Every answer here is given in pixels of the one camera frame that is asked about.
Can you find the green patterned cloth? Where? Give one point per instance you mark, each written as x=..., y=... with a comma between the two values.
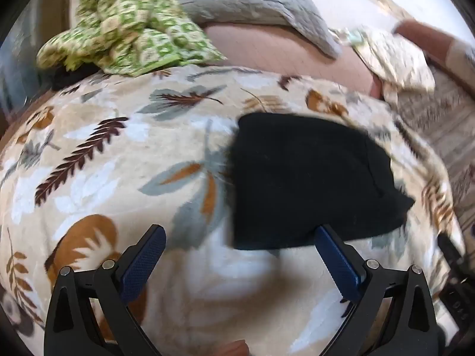
x=126, y=26

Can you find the cream floral pillow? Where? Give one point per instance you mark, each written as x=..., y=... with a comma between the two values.
x=397, y=59

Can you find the pink bed sheet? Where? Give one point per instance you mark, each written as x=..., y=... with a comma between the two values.
x=282, y=50

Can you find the striped woven rug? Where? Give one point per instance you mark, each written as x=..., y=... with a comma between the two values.
x=441, y=107

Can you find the pink cushion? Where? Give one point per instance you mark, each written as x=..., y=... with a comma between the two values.
x=426, y=37

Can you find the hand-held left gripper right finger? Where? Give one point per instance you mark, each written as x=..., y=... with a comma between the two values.
x=336, y=263

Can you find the black pants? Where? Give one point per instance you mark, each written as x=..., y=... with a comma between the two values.
x=308, y=178

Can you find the grey quilted pillow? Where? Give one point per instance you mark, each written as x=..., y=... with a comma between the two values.
x=256, y=2

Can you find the leaf printed blanket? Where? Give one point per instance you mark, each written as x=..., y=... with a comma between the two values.
x=111, y=163

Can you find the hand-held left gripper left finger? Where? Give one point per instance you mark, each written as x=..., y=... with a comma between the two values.
x=145, y=263

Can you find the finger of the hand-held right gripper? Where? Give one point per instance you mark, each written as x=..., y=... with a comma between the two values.
x=449, y=248

